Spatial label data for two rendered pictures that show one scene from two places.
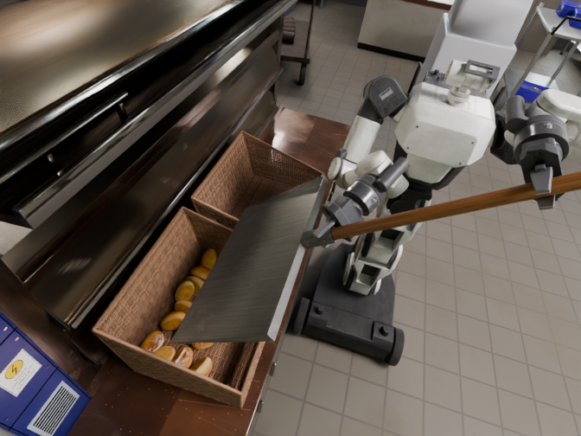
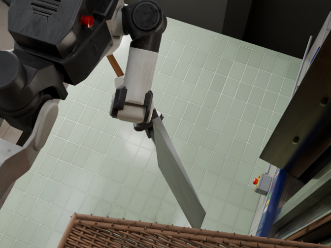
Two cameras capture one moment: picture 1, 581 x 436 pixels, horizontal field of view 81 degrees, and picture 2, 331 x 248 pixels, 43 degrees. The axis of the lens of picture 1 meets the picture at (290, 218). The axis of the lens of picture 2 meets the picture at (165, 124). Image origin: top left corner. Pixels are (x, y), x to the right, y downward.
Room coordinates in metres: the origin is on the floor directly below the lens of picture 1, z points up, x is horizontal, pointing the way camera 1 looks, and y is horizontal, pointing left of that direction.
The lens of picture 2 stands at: (2.19, -0.04, 0.67)
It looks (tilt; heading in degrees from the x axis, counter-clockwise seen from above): 20 degrees up; 180
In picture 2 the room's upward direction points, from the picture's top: 24 degrees clockwise
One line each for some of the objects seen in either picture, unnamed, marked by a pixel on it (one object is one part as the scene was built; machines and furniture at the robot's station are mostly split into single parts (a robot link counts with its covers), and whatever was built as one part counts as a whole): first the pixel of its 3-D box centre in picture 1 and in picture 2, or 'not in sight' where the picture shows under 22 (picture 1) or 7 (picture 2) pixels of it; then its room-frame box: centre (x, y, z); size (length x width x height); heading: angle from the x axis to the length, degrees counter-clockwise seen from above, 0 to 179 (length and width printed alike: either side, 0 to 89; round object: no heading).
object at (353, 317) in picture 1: (357, 285); not in sight; (1.12, -0.45, 0.19); 0.64 x 0.52 x 0.33; 171
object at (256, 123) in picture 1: (212, 176); not in sight; (1.23, 0.41, 0.76); 1.79 x 0.11 x 0.19; 170
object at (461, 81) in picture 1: (463, 80); not in sight; (1.01, -0.42, 1.47); 0.10 x 0.07 x 0.09; 77
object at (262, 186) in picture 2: not in sight; (263, 184); (-0.26, 0.63, 1.46); 0.10 x 0.07 x 0.10; 170
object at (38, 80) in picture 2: (408, 183); (22, 86); (1.10, -0.45, 1.01); 0.28 x 0.13 x 0.18; 171
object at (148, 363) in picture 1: (208, 298); not in sight; (0.61, 0.24, 0.72); 0.56 x 0.49 x 0.28; 171
